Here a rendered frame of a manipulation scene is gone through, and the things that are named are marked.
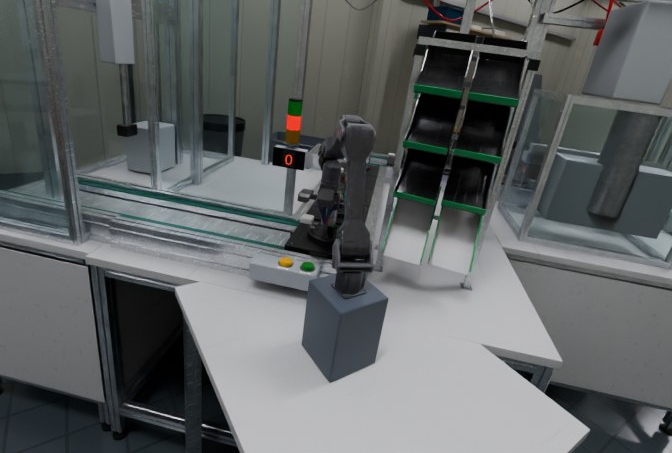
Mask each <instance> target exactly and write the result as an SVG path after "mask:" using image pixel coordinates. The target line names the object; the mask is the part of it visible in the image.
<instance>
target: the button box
mask: <svg viewBox="0 0 672 453"><path fill-rule="evenodd" d="M281 258H283V257H278V256H273V255H269V254H264V253H259V252H258V253H257V254H256V255H255V256H254V258H253V259H252V260H251V261H250V263H249V279H253V280H257V281H262V282H266V283H271V284H276V285H280V286H285V287H289V288H294V289H299V290H303V291H308V286H309V280H313V279H317V278H319V276H320V268H321V266H320V265H317V264H314V270H312V271H305V270H303V269H302V268H301V265H302V263H304V262H302V261H298V260H293V259H292V265H291V266H287V267H286V266H282V265H280V264H279V260H280V259H281Z"/></svg>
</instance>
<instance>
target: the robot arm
mask: <svg viewBox="0 0 672 453"><path fill-rule="evenodd" d="M375 140H376V131H375V129H374V128H373V126H372V125H371V124H369V123H367V122H365V121H363V120H362V119H361V117H358V116H354V115H341V118H340V121H339V124H338V127H337V129H336V130H335V132H334V134H333V136H329V137H327V138H326V139H325V140H324V142H322V145H321V146H320V148H319V151H318V155H319V159H318V164H319V166H320V168H321V170H322V178H321V185H320V188H319V190H318V194H314V190H310V189H304V188H303V189H302V190H301V191H300V192H299V194H298V199H297V201H299V202H304V203H307V202H308V201H309V199H312V200H316V201H315V202H316V203H315V207H318V209H319V210H320V213H321V217H322V221H323V224H326V223H327V221H328V219H329V216H330V215H331V213H332V212H333V210H335V211H336V210H337V209H338V207H339V205H343V208H344V210H345V215H344V222H343V224H342V225H341V227H340V228H338V230H337V239H335V242H334V244H333V246H332V268H334V269H336V272H337V274H336V280H335V282H333V283H331V286H332V287H333V288H334V289H335V290H336V291H337V292H338V293H339V294H340V295H341V296H342V297H343V298H344V299H350V298H353V297H356V296H360V295H363V294H366V293H367V291H366V290H365V289H364V288H363V287H364V283H365V278H366V272H372V270H373V268H374V265H373V253H372V243H371V240H370V233H369V231H368V229H367V227H366V225H365V224H364V197H365V170H366V159H367V158H368V156H369V155H370V153H371V152H372V150H373V145H374V143H375ZM344 158H345V159H346V161H347V162H346V163H347V165H346V190H345V199H340V193H338V188H339V180H340V173H341V164H340V163H339V161H337V159H344ZM326 208H328V209H327V214H326ZM340 259H365V260H340Z"/></svg>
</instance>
